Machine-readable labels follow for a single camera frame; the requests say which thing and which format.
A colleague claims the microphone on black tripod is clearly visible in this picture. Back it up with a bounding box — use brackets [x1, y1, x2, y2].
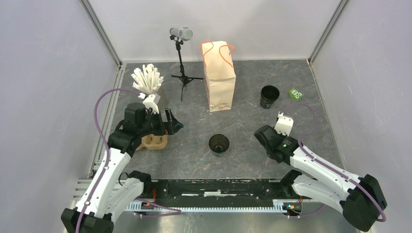
[169, 26, 203, 101]

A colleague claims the green toy block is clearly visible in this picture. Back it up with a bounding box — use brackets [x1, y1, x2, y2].
[289, 88, 304, 101]

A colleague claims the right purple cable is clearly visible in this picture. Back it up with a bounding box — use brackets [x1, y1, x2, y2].
[278, 102, 387, 223]

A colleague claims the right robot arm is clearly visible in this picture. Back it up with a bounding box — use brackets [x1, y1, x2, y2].
[254, 125, 387, 232]

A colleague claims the grey cup holding straws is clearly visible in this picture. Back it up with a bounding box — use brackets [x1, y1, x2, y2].
[156, 86, 168, 109]

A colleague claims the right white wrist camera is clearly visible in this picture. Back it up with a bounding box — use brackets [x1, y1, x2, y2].
[274, 112, 294, 136]

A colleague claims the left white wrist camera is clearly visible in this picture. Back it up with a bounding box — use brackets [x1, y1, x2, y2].
[138, 93, 160, 114]

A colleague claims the purple cable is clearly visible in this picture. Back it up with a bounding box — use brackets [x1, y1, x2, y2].
[278, 102, 387, 223]
[74, 88, 183, 233]

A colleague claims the bundle of white wrapped straws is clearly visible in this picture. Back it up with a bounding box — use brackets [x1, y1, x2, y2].
[131, 64, 164, 95]

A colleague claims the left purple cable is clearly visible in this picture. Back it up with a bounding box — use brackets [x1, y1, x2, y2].
[74, 88, 183, 233]

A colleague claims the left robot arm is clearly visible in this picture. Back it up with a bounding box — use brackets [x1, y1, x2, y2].
[61, 102, 183, 233]

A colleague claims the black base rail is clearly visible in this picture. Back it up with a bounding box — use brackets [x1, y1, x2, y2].
[145, 179, 300, 208]

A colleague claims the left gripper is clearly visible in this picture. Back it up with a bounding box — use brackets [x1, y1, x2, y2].
[137, 107, 183, 137]

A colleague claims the brown cardboard cup carrier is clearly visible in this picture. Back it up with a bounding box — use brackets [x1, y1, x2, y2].
[136, 134, 168, 151]

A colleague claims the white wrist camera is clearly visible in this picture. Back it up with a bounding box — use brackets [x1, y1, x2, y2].
[274, 112, 294, 136]
[138, 93, 160, 114]

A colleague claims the black coffee cup with print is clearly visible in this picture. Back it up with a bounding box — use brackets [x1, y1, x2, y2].
[208, 134, 230, 157]

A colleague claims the brown paper takeout bag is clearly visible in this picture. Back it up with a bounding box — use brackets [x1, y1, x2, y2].
[200, 40, 236, 112]

